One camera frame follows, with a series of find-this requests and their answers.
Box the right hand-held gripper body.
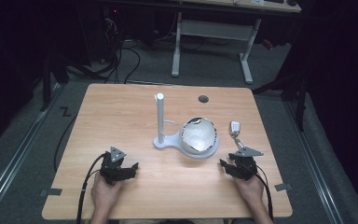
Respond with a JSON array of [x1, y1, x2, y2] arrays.
[[228, 147, 265, 182]]

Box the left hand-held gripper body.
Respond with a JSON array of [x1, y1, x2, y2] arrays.
[[100, 146, 129, 187]]

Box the person's right hand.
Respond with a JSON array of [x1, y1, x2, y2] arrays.
[[232, 175, 266, 205]]

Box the person's left hand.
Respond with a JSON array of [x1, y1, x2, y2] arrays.
[[90, 172, 124, 217]]

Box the white key fob with key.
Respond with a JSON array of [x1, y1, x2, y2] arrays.
[[229, 120, 247, 151]]

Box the white bowl with dark rim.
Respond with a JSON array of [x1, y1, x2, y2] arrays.
[[178, 117, 218, 155]]

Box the white stand with pole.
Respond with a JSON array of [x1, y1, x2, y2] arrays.
[[153, 92, 221, 161]]

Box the black floor tape mark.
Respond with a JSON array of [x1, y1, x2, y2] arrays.
[[59, 105, 73, 118]]

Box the wooden desk with grey legs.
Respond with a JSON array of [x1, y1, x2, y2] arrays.
[[170, 0, 303, 86]]

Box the dark computer tower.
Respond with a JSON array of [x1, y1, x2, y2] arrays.
[[74, 4, 124, 64]]

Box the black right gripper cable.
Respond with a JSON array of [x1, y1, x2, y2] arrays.
[[255, 163, 275, 222]]

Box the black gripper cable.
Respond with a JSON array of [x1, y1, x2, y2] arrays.
[[255, 163, 275, 222], [76, 152, 107, 224]]

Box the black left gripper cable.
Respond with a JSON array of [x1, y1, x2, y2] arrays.
[[76, 152, 107, 224]]

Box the metal floor rail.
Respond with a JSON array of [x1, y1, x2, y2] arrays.
[[0, 83, 63, 222], [283, 101, 344, 224]]

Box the black floor cables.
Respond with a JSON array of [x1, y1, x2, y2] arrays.
[[64, 12, 181, 85]]

